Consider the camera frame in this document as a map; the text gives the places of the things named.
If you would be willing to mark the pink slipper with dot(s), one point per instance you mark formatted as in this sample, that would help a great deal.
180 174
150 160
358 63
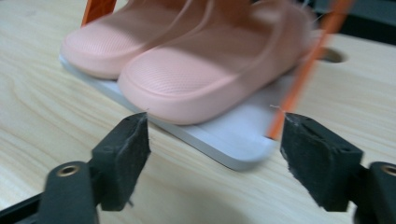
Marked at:
109 46
193 81

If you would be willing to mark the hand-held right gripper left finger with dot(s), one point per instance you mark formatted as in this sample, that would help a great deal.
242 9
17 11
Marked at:
121 161

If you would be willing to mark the grey shoe rack orange posts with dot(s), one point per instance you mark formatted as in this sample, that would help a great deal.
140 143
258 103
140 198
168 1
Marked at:
243 137

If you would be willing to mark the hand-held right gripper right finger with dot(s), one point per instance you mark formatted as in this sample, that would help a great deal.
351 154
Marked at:
320 161

